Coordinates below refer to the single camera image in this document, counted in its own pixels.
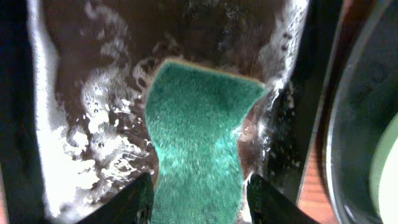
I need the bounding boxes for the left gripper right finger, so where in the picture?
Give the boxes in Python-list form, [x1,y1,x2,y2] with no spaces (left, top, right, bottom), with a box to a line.
[246,174,317,224]

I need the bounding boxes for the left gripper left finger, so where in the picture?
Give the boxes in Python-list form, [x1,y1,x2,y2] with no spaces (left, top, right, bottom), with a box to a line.
[78,173,154,224]

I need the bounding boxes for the green yellow sponge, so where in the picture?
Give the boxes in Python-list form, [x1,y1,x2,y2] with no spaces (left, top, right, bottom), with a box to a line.
[145,59,267,223]

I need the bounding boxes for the light blue plate bottom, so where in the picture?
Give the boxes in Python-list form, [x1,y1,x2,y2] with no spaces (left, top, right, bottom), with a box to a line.
[369,116,397,224]

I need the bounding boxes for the black round tray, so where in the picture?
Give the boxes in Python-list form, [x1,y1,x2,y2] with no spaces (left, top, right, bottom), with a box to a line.
[323,1,397,223]

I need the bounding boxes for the black rectangular soapy tray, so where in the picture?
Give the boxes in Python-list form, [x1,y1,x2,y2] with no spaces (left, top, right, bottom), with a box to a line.
[1,0,343,223]

